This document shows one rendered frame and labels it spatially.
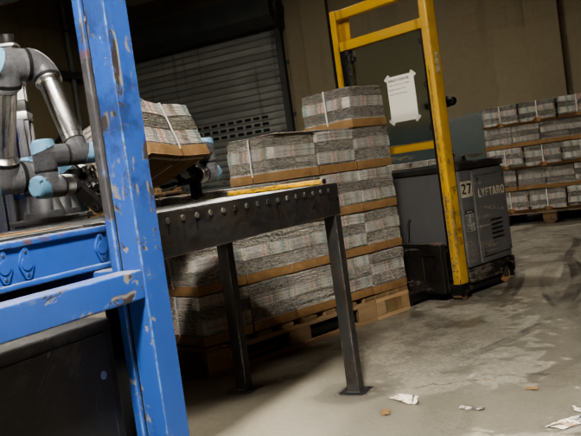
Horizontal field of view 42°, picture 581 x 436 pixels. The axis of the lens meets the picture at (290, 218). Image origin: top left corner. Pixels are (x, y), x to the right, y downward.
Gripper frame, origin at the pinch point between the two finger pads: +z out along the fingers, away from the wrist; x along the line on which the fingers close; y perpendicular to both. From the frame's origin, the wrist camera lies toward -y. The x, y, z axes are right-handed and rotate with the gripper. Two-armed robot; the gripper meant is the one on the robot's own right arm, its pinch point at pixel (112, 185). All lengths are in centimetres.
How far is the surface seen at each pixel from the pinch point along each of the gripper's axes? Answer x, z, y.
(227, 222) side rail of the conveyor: -56, -29, -40
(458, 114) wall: 59, 767, 74
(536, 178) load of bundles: -18, 606, -51
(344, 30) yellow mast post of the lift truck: -27, 243, 79
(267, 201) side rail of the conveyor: -58, -6, -36
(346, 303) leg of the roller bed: -40, 44, -76
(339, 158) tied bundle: -19, 155, -7
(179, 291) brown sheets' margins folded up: 43, 63, -37
